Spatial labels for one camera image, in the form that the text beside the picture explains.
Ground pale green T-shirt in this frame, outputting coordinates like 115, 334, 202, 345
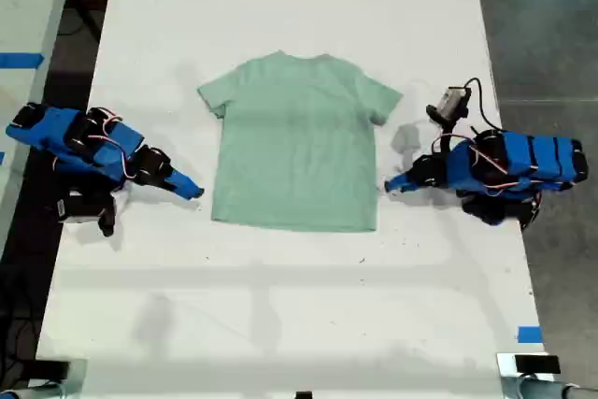
195, 49, 404, 235

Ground long blue tape strip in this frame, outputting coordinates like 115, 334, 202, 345
0, 51, 46, 70

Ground square blue tape piece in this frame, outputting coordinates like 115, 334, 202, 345
517, 324, 545, 345

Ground white side table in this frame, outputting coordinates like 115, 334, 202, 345
0, 0, 79, 250

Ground metal table clamp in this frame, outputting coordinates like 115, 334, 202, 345
35, 358, 89, 399
495, 351, 567, 399

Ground small black box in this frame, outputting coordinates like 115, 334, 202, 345
26, 359, 72, 381
514, 354, 562, 375

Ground black grey camera box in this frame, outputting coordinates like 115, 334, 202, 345
425, 86, 470, 127

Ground black camera box, white label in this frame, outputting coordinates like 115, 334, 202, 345
55, 189, 102, 225

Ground thin dark floor cable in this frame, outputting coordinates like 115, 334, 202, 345
58, 0, 103, 41

